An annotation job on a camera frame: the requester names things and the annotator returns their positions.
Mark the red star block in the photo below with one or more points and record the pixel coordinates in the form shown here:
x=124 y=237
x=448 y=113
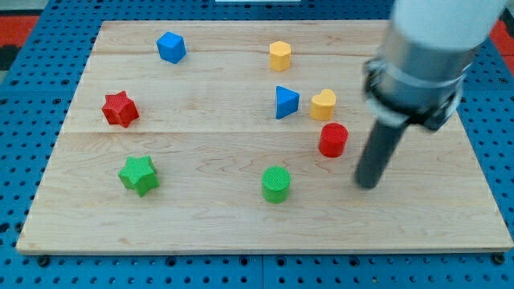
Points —
x=119 y=109

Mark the red cylinder block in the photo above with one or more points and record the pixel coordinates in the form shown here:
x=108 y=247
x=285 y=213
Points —
x=333 y=138

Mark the yellow hexagon block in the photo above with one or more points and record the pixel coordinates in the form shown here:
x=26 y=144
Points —
x=280 y=56

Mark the yellow heart block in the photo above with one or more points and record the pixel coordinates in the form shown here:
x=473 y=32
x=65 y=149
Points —
x=322 y=105

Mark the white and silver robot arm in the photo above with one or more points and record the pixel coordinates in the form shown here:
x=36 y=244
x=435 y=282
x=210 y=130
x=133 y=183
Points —
x=417 y=75

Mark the green cylinder block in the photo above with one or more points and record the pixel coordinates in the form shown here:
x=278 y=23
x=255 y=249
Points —
x=276 y=182

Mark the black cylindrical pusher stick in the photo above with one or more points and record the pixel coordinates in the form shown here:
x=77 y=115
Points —
x=379 y=148

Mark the green star block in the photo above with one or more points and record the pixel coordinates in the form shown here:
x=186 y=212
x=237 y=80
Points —
x=139 y=174

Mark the blue triangle block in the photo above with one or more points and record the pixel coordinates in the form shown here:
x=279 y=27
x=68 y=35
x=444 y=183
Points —
x=286 y=102

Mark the wooden board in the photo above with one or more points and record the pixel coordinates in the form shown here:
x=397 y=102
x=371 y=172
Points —
x=208 y=123

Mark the blue cube block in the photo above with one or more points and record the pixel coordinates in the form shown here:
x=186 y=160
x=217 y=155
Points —
x=171 y=47

